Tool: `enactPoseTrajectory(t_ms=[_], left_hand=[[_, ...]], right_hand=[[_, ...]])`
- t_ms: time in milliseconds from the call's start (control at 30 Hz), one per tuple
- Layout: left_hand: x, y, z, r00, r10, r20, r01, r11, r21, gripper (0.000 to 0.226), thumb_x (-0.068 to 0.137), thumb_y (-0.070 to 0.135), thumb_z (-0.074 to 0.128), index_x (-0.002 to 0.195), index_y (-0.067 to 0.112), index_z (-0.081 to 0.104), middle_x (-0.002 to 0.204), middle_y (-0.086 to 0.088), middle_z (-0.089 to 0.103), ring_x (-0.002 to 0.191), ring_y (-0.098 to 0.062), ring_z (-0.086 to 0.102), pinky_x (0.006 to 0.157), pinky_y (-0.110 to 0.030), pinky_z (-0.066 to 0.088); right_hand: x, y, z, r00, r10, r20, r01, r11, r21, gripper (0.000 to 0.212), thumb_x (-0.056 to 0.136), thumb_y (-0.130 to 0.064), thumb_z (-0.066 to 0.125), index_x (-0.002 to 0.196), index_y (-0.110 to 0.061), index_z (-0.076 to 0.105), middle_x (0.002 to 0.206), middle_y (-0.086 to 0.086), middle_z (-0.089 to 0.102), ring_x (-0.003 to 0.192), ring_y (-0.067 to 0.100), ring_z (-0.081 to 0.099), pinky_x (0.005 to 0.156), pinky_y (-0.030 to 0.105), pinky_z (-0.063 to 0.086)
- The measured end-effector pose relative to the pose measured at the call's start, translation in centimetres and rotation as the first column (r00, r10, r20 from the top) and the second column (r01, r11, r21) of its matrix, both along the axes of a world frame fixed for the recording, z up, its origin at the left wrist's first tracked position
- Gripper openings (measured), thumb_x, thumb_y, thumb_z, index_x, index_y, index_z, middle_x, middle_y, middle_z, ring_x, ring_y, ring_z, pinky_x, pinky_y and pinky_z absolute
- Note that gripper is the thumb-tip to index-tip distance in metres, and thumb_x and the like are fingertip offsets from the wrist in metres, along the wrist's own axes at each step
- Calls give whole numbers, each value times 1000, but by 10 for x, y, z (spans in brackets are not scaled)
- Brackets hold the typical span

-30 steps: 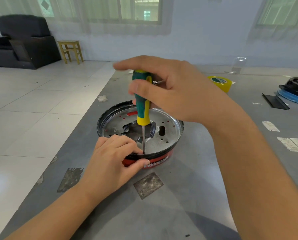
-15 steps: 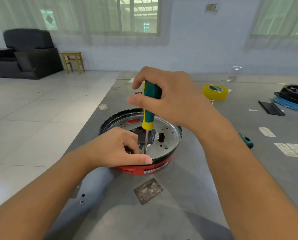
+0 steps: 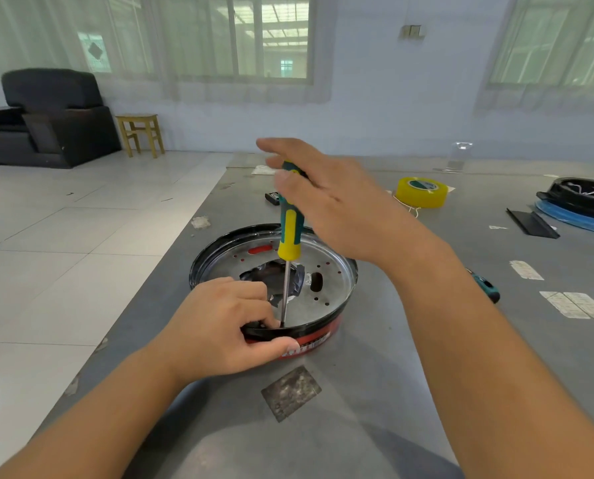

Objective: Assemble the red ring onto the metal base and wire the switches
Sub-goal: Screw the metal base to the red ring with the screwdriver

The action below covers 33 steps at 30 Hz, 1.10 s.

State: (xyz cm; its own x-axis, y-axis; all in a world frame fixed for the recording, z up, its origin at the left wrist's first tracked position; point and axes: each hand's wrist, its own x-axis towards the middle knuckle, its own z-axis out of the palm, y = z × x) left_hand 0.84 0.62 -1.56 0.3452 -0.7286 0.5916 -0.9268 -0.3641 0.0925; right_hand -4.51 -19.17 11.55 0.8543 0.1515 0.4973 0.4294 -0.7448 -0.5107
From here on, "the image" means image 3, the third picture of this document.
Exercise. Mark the narrow window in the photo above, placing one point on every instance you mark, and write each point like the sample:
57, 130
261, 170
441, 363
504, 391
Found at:
551, 44

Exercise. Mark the narrow sheer curtain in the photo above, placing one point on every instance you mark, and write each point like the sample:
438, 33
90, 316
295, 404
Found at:
536, 100

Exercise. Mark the black bit set case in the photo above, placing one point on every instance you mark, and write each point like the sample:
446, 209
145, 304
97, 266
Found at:
272, 198

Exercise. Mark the person's left forearm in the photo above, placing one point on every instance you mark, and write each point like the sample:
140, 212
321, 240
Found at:
102, 429

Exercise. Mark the wooden stool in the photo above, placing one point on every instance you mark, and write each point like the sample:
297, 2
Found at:
140, 119

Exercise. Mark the white paper sheet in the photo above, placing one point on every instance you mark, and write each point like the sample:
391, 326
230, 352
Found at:
262, 170

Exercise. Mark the yellow tape roll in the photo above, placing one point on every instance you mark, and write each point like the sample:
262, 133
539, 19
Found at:
421, 199

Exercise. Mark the black round housing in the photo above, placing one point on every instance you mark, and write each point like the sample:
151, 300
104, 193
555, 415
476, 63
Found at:
581, 206

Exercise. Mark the black flat plate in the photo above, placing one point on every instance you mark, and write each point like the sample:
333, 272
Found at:
532, 223

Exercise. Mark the wide sheer curtain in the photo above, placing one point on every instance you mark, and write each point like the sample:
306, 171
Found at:
192, 92

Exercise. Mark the wall switch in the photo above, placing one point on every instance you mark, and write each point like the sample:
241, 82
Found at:
412, 31

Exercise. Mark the black metal round plate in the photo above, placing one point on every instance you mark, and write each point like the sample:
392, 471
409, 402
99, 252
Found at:
327, 304

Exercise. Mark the wide window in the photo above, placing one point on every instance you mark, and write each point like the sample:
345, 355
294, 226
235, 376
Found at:
272, 39

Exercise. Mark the dark green black screwdriver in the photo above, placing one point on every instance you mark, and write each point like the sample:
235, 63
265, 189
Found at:
489, 289

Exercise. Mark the person's left hand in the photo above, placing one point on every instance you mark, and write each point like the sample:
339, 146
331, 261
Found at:
217, 334

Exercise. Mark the clear acrylic stand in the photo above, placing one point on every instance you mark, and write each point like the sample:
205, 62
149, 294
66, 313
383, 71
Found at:
456, 164

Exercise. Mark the black armchair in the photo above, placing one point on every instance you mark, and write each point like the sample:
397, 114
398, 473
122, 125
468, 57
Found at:
57, 119

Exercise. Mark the person's right forearm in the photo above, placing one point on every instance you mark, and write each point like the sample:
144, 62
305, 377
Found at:
496, 384

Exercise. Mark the person's right hand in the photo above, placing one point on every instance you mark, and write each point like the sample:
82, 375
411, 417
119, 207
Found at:
356, 214

